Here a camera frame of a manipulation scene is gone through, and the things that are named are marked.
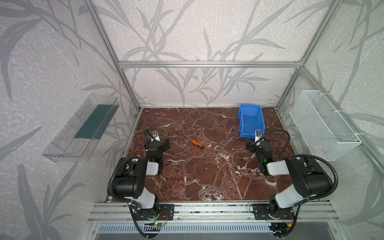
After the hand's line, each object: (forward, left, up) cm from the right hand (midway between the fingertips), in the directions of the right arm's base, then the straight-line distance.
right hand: (257, 133), depth 94 cm
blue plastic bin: (+19, -2, -8) cm, 20 cm away
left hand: (0, +62, +1) cm, 62 cm away
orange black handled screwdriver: (-4, +38, -6) cm, 39 cm away
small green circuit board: (-47, +57, -7) cm, 74 cm away
